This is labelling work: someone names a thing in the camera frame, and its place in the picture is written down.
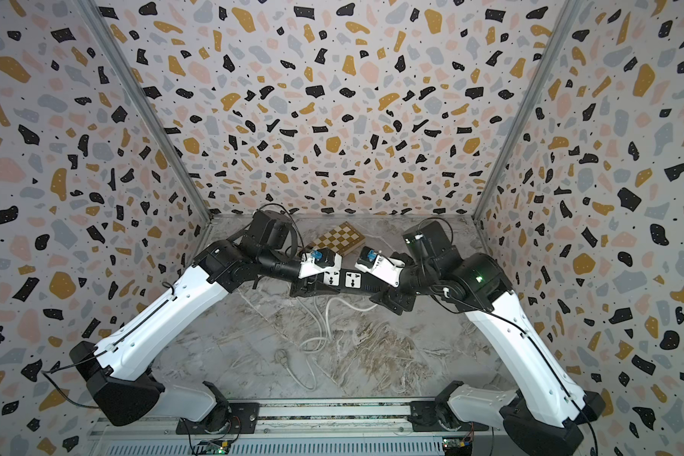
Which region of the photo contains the black power strip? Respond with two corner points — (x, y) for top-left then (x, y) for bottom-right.
(317, 269), (389, 296)

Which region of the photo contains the white power cord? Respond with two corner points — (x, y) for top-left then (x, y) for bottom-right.
(272, 293), (380, 391)

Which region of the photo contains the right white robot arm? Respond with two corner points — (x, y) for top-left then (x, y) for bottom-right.
(355, 218), (605, 455)

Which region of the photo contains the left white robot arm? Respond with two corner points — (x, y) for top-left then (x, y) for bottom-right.
(70, 210), (342, 433)

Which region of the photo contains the wooden chessboard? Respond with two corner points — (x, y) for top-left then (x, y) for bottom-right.
(307, 222), (366, 257)

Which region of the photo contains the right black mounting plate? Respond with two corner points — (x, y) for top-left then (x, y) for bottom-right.
(408, 400), (489, 433)

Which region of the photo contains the black mounting plate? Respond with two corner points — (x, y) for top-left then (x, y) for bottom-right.
(176, 402), (260, 438)
(408, 400), (489, 433)

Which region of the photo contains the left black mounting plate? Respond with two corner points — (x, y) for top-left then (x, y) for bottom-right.
(176, 402), (260, 438)

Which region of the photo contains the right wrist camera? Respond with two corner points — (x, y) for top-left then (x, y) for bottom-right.
(403, 218), (452, 263)

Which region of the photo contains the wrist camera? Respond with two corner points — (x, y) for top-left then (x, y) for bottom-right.
(241, 210), (291, 251)
(403, 218), (452, 263)

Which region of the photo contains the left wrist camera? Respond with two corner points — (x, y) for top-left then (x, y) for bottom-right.
(241, 210), (291, 251)

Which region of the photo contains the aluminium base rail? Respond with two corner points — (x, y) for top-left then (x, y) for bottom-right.
(84, 398), (522, 455)

